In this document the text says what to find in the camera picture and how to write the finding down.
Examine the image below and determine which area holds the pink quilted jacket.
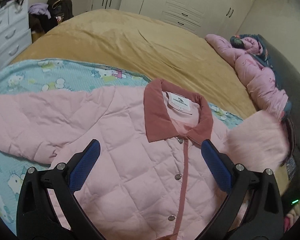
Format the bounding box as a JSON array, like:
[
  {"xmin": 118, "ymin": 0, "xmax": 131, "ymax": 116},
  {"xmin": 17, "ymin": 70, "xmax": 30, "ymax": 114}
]
[{"xmin": 0, "ymin": 77, "xmax": 291, "ymax": 240}]

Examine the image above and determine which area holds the striped dark garment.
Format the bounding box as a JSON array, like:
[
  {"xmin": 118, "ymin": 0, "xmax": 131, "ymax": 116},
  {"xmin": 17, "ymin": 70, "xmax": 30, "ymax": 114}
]
[{"xmin": 284, "ymin": 118, "xmax": 296, "ymax": 181}]

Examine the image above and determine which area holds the grey quilted headboard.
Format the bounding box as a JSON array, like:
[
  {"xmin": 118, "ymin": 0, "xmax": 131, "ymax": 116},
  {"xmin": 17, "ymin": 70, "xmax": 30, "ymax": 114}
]
[{"xmin": 259, "ymin": 35, "xmax": 300, "ymax": 213}]

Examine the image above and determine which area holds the hello kitty blue blanket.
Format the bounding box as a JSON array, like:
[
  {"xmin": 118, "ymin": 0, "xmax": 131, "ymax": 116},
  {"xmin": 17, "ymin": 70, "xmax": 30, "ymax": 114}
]
[{"xmin": 0, "ymin": 58, "xmax": 246, "ymax": 235}]

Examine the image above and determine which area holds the pink floral duvet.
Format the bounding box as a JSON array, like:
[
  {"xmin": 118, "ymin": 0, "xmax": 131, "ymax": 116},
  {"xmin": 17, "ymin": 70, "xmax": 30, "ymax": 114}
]
[{"xmin": 205, "ymin": 34, "xmax": 291, "ymax": 121}]

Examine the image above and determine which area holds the white drawer chest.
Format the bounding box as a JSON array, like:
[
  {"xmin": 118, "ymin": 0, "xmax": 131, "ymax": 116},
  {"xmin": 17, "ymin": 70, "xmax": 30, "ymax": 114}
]
[{"xmin": 0, "ymin": 0, "xmax": 32, "ymax": 70}]

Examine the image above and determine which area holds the tan bed cover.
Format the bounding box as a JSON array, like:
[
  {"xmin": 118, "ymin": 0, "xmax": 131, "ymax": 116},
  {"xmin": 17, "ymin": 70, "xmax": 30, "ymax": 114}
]
[{"xmin": 15, "ymin": 9, "xmax": 256, "ymax": 118}]

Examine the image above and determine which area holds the purple cloth pile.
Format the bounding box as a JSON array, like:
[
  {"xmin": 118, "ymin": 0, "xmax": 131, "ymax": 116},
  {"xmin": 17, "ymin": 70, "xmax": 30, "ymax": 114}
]
[{"xmin": 28, "ymin": 3, "xmax": 51, "ymax": 19}]

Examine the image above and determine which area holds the black backpack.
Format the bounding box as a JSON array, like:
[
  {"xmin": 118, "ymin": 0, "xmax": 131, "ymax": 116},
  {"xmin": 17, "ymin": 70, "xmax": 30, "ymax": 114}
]
[{"xmin": 47, "ymin": 0, "xmax": 74, "ymax": 21}]

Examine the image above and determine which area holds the white wardrobe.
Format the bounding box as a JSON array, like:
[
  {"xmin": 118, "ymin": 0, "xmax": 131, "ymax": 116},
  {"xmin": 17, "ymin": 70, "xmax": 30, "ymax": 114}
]
[{"xmin": 91, "ymin": 0, "xmax": 255, "ymax": 39}]

